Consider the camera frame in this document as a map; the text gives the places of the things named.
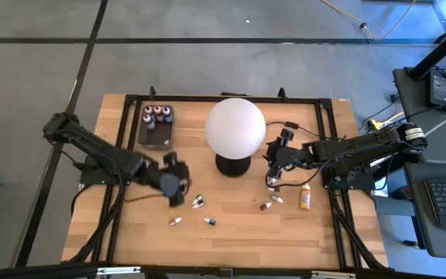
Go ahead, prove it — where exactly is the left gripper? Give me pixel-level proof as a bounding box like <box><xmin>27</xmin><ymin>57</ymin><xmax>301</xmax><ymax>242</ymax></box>
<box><xmin>149</xmin><ymin>152</ymin><xmax>191</xmax><ymax>208</ymax></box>

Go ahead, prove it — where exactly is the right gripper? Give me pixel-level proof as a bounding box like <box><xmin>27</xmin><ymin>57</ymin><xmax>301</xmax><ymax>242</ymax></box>
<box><xmin>265</xmin><ymin>129</ymin><xmax>306</xmax><ymax>180</ymax></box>

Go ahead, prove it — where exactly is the yellow food coloring bottle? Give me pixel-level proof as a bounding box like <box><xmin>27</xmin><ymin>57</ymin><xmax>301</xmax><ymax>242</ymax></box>
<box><xmin>300</xmin><ymin>182</ymin><xmax>311</xmax><ymax>211</ymax></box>

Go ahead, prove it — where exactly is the grey plastic bin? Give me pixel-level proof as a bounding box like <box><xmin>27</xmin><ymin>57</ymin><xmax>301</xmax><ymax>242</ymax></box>
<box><xmin>136</xmin><ymin>104</ymin><xmax>175</xmax><ymax>151</ymax></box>

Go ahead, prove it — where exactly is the white globe table lamp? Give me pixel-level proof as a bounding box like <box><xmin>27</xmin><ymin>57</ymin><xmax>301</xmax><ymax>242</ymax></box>
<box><xmin>204</xmin><ymin>97</ymin><xmax>267</xmax><ymax>178</ymax></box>

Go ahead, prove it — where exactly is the yellow extension plug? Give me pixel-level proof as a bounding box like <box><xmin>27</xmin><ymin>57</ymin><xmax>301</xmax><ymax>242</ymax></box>
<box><xmin>369</xmin><ymin>111</ymin><xmax>406</xmax><ymax>132</ymax></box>

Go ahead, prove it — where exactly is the silver aluminium bar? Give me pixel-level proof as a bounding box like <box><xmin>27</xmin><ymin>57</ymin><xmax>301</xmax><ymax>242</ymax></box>
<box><xmin>310</xmin><ymin>270</ymin><xmax>358</xmax><ymax>279</ymax></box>
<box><xmin>97</xmin><ymin>266</ymin><xmax>141</xmax><ymax>276</ymax></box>

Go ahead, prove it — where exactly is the grey side table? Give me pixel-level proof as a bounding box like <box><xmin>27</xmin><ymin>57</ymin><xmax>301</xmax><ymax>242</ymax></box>
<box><xmin>392</xmin><ymin>66</ymin><xmax>446</xmax><ymax>166</ymax></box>

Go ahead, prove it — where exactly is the black laptop keyboard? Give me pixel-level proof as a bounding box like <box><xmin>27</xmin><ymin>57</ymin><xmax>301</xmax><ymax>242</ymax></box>
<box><xmin>403</xmin><ymin>161</ymin><xmax>446</xmax><ymax>260</ymax></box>

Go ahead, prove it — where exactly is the black power adapter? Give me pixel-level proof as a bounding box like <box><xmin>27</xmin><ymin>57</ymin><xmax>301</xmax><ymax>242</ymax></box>
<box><xmin>425</xmin><ymin>68</ymin><xmax>446</xmax><ymax>109</ymax></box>

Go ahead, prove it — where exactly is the black stand pole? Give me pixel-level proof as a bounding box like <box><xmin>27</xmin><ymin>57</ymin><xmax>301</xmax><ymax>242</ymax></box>
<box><xmin>407</xmin><ymin>17</ymin><xmax>446</xmax><ymax>81</ymax></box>

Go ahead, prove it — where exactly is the black lamp power cable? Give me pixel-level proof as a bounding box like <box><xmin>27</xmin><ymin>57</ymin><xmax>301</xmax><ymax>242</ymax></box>
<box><xmin>265</xmin><ymin>120</ymin><xmax>348</xmax><ymax>143</ymax></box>

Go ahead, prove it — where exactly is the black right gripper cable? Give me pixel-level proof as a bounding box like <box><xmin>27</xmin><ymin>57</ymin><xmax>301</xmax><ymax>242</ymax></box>
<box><xmin>264</xmin><ymin>153</ymin><xmax>338</xmax><ymax>190</ymax></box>

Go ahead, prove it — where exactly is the black aluminium table frame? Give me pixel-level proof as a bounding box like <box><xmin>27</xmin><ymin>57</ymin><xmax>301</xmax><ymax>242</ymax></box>
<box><xmin>62</xmin><ymin>87</ymin><xmax>390</xmax><ymax>279</ymax></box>

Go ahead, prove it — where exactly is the yellow floor cable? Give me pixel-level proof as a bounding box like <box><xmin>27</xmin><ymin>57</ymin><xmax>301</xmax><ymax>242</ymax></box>
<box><xmin>319</xmin><ymin>0</ymin><xmax>417</xmax><ymax>42</ymax></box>

